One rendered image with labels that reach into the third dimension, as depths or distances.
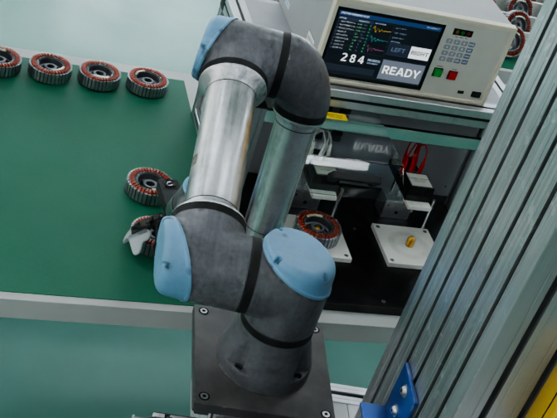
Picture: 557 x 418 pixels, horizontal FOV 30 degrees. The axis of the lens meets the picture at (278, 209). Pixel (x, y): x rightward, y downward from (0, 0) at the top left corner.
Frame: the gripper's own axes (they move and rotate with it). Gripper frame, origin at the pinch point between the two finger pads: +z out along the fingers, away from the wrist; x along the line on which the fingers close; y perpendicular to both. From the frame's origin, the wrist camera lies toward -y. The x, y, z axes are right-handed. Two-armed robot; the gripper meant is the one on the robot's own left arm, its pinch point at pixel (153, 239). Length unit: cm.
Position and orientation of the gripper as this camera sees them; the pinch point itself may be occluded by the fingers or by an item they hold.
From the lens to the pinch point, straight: 229.5
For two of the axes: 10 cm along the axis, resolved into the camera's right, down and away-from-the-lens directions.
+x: 9.2, 0.3, 4.0
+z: -3.8, 3.8, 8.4
